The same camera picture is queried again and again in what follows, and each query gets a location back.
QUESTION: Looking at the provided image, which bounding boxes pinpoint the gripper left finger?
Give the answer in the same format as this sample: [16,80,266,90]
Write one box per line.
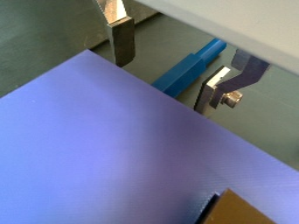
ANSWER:
[94,0,137,67]

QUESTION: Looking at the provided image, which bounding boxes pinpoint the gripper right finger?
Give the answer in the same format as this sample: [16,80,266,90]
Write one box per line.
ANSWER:
[194,49,270,115]

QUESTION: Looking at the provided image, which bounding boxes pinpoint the blue hexagonal peg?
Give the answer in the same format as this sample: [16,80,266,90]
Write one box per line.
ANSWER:
[153,38,227,97]

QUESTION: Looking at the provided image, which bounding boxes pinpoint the purple base block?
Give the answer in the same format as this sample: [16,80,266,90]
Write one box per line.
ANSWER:
[0,52,299,224]

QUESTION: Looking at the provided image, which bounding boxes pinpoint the brown L-shaped block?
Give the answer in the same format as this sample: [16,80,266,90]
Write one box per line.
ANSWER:
[197,189,275,224]

